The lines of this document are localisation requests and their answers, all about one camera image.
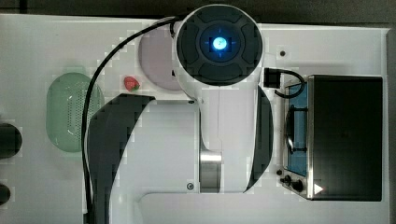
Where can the red strawberry near colander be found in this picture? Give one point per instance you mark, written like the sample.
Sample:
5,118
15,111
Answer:
131,84

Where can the dark round object at edge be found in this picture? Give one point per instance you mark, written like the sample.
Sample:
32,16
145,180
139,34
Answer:
4,194

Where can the green perforated colander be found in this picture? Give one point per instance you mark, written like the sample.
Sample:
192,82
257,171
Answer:
65,104

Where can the lilac round plate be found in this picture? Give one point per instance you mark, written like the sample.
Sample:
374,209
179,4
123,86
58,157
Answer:
155,57

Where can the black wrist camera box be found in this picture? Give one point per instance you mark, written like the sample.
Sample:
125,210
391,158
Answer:
272,78

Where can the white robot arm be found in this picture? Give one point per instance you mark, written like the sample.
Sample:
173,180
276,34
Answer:
218,60

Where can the black utensil holder cup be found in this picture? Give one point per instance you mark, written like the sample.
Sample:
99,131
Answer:
10,140

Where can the glass oven door with handle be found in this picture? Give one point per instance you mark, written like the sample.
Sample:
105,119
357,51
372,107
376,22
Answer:
296,133

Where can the black silver toaster oven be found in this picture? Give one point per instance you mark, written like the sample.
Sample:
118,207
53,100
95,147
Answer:
344,138

